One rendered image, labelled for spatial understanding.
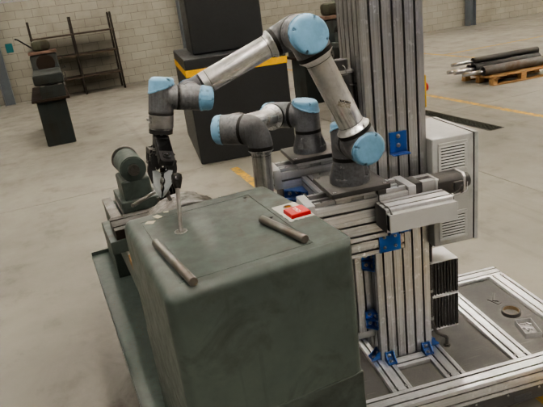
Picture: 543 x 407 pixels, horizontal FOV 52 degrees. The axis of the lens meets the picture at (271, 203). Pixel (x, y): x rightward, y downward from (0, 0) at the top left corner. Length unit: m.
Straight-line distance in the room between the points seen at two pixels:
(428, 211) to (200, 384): 1.06
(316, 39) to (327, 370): 0.95
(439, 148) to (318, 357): 1.13
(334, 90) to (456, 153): 0.73
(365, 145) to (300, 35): 0.42
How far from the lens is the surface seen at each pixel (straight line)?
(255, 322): 1.36
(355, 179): 2.02
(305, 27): 1.74
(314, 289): 1.39
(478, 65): 10.15
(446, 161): 2.35
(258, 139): 2.10
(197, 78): 1.84
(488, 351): 2.81
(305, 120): 2.46
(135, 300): 2.83
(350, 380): 1.59
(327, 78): 1.80
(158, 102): 1.70
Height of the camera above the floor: 1.85
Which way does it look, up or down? 21 degrees down
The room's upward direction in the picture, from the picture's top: 8 degrees counter-clockwise
